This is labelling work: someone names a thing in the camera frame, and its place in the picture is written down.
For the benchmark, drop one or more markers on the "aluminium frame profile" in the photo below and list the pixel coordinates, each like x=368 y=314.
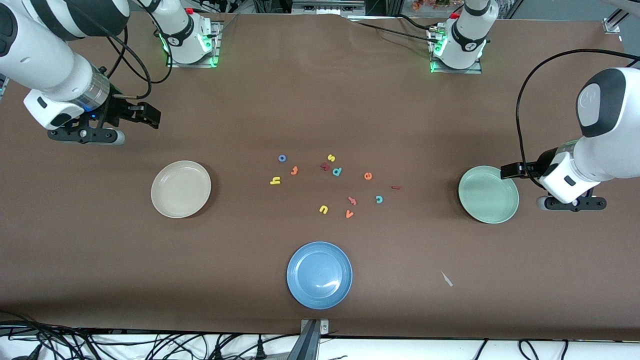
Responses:
x=612 y=25

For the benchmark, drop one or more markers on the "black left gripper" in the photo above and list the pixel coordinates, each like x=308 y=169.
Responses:
x=532 y=169

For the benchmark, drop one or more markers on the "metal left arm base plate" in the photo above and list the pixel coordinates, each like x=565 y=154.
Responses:
x=470 y=71

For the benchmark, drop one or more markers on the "black power plug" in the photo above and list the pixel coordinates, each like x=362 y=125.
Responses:
x=260 y=350

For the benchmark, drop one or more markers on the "green plate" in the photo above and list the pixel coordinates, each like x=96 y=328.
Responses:
x=487 y=197

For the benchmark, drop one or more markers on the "white paper scrap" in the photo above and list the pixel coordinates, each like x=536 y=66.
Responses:
x=447 y=280

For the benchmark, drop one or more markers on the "yellow letter h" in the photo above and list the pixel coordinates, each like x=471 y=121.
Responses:
x=275 y=181

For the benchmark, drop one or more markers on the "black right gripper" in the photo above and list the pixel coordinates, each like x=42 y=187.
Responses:
x=119 y=108

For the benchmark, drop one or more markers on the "grey metal box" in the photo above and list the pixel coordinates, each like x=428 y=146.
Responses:
x=325 y=7

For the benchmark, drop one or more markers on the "pink letter t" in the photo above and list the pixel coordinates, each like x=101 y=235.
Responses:
x=352 y=201

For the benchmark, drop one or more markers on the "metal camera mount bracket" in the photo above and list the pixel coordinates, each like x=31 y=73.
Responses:
x=312 y=340

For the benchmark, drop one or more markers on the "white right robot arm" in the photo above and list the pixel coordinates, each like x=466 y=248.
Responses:
x=45 y=65

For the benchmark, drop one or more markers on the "brown table cover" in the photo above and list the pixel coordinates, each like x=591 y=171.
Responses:
x=320 y=100

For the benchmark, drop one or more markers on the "beige plate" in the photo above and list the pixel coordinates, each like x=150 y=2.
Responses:
x=181 y=189

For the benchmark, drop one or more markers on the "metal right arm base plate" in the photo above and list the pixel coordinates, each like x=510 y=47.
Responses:
x=216 y=45

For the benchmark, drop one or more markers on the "blue plate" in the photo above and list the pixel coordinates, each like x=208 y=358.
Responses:
x=319 y=275

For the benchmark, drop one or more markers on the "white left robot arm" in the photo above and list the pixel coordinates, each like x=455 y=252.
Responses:
x=610 y=150

